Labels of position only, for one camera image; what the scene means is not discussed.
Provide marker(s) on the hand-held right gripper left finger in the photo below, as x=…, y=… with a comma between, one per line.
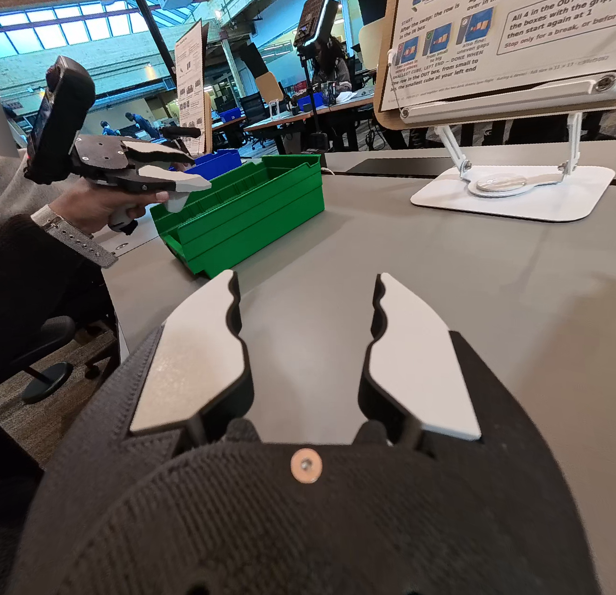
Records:
x=192, y=359

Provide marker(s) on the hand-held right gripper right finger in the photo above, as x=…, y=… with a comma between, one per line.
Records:
x=418, y=364

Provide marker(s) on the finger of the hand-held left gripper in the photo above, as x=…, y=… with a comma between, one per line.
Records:
x=161, y=154
x=178, y=181

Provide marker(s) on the green plastic bin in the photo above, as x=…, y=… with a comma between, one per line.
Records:
x=250, y=219

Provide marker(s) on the dark desk cover strip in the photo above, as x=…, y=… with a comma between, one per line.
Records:
x=399, y=166

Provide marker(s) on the person's left hand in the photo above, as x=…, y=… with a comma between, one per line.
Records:
x=86, y=205

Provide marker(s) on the blue plastic bin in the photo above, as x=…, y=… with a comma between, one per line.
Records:
x=221, y=161

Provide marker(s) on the cardboard instruction board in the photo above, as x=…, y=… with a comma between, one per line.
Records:
x=192, y=89

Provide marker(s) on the silver mesh wristwatch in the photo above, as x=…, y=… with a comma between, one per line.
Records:
x=72, y=241

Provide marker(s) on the brown board on stand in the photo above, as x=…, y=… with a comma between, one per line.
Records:
x=269, y=87

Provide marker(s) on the light panel stand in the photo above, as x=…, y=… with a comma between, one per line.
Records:
x=313, y=22

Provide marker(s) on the instruction sheet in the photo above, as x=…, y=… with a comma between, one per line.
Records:
x=481, y=36

